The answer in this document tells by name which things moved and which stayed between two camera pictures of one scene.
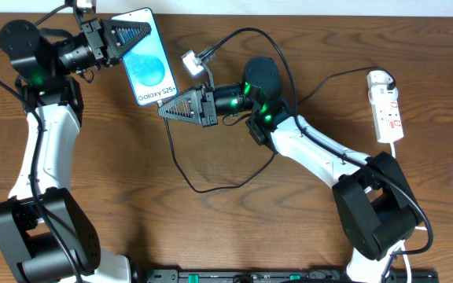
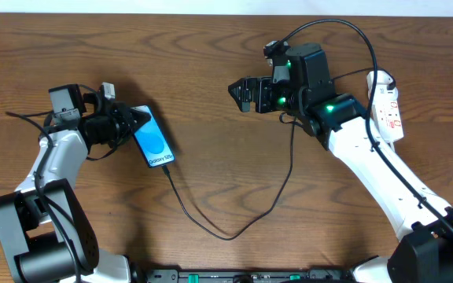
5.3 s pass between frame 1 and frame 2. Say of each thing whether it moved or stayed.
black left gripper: moved
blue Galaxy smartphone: moved
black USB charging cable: moved
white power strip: stayed
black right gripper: moved
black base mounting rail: stayed
